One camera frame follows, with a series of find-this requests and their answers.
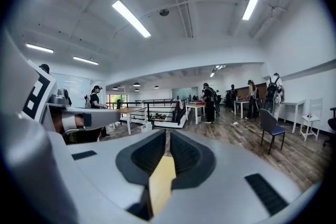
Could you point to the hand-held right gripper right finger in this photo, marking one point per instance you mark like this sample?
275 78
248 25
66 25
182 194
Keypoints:
231 170

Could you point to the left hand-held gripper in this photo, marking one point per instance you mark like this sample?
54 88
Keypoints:
18 81

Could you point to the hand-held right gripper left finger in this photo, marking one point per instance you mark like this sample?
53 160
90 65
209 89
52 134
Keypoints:
105 165

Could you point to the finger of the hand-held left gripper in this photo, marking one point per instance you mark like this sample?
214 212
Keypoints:
105 116

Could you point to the wood-topped white-legged desk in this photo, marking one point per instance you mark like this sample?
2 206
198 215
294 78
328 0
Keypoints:
131 110

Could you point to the white box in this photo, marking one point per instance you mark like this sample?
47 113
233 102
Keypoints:
146 127

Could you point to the glass whiteboard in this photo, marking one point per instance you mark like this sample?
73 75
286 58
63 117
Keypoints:
71 89

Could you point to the black metal railing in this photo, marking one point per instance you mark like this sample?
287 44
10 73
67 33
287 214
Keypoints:
162 112

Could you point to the wooden table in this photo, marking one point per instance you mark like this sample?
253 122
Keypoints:
162 183

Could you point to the dark grey chair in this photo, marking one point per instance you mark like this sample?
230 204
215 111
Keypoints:
269 123

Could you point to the white table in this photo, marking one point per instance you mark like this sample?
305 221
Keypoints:
294 103
241 102
194 106

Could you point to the pink cloth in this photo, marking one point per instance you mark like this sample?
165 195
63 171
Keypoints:
180 105

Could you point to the white wooden chair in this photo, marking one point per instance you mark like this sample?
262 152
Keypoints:
313 112

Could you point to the black office chair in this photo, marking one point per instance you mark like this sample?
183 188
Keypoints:
332 123

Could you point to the round ceiling fixture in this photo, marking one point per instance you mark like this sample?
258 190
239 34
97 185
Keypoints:
164 12

